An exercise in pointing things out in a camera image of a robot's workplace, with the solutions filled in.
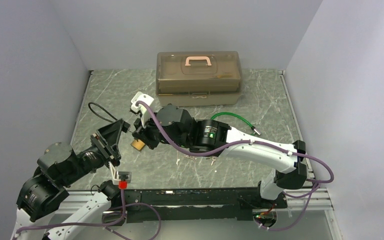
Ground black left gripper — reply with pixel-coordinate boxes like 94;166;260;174
61;119;124;185

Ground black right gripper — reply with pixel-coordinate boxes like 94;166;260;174
132;108;190;149

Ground brass padlock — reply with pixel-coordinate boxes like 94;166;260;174
130;139;146;152

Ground black cable lock loop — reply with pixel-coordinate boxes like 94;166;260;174
87;101;118;123

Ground green cable lock loop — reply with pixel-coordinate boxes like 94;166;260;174
210;112;261;136

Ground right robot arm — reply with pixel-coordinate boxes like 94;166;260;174
131;100;308;208

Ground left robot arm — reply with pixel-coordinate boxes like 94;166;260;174
12;119;131;240

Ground small silver key pair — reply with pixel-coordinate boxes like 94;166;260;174
209;157;217;166

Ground translucent brown plastic toolbox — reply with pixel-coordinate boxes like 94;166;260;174
155;51;244;107

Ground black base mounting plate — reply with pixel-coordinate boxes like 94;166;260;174
124;187;288;223

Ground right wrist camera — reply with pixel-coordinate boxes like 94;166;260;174
130;91;155;115

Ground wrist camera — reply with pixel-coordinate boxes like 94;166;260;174
109;162;132;190
130;91;155;115

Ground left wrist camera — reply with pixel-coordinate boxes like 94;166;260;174
109;162;132;190

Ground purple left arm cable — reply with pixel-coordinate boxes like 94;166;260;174
13;188;162;240

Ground pink toolbox handle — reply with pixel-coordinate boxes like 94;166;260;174
184;55;212;67

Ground aluminium extrusion rail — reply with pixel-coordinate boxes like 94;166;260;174
285;188;334;211

